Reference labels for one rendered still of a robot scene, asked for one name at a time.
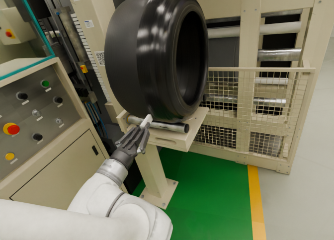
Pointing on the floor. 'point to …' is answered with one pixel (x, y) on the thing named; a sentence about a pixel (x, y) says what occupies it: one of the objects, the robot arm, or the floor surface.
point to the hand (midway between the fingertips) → (146, 122)
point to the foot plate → (163, 196)
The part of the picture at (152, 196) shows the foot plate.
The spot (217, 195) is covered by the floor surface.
